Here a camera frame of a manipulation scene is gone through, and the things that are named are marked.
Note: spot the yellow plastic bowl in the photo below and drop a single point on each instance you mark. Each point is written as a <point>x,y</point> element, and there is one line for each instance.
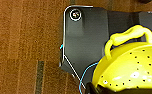
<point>132,70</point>

